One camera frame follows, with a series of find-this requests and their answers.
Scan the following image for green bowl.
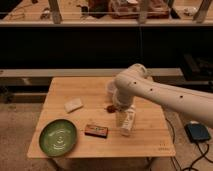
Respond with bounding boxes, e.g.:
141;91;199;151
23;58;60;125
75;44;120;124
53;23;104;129
39;119;77;157

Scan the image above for wooden shelf with clutter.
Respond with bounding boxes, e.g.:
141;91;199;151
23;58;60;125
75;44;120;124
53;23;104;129
0;0;213;27

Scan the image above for small brown object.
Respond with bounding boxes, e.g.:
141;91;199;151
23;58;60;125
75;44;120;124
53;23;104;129
106;105;116;113

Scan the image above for dark orange-labelled eraser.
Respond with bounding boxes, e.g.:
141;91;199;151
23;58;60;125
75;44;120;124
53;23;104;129
84;124;108;138

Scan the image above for wooden table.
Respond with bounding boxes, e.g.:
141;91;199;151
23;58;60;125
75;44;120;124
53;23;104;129
27;77;175;158

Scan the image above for black cable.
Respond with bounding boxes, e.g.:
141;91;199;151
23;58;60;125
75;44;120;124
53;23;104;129
165;118;213;171

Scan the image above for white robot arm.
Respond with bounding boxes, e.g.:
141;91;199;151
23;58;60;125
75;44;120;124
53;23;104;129
113;63;213;129

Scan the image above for white sponge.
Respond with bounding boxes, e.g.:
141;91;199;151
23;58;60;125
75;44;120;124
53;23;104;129
64;98;83;113

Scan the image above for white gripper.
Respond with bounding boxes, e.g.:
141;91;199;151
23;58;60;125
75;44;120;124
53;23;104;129
112;90;133;127

